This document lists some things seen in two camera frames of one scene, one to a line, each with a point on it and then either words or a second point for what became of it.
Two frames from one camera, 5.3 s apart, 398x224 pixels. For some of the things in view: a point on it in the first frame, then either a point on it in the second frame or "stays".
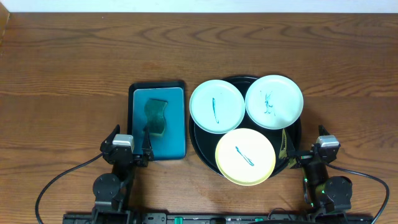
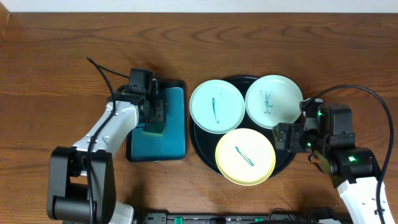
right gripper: x=287 y=149 -> x=295 y=130
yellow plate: x=245 y=157 stays
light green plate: x=274 y=102 stays
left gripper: x=128 y=157 -> x=157 y=111
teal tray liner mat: x=171 y=144 stays
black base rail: x=217 y=218 stays
